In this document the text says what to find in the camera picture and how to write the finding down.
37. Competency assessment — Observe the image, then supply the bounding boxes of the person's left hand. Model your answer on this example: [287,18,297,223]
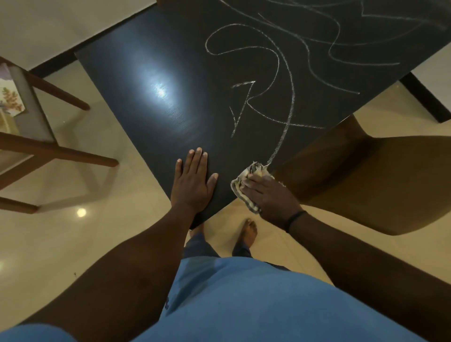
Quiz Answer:
[171,147,219,216]

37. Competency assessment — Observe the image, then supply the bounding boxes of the person's right hand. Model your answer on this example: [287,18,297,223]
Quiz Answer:
[240,173,306,230]

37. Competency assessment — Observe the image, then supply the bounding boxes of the striped fringed cloth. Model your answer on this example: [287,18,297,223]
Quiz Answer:
[231,161,286,215]

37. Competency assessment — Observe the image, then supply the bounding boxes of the tan moulded chair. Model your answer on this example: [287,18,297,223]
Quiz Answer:
[273,114,451,236]

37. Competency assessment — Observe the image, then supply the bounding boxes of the wooden armchair with grey seat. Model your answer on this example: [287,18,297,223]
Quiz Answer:
[0,56,120,215]

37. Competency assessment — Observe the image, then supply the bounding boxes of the floral printed paper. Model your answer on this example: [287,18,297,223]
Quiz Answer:
[0,63,26,117]

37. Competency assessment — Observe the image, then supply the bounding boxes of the person's left forearm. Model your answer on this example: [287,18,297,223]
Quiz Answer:
[21,206,196,342]

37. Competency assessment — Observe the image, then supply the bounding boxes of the person's right forearm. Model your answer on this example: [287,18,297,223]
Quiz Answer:
[287,213,451,342]

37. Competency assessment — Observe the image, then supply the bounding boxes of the person's right foot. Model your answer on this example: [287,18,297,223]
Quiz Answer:
[236,218,258,249]

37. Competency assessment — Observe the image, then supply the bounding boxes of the person's dark trousers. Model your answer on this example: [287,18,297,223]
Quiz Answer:
[181,232,289,272]

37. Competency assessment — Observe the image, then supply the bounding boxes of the person's blue shirt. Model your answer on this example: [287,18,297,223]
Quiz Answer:
[0,255,427,342]

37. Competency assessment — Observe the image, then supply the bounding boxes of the black wristband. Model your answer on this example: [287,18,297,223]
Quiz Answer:
[283,210,307,233]

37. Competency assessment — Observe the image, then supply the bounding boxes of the black chalk-marked table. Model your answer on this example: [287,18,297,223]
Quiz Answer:
[75,0,451,230]

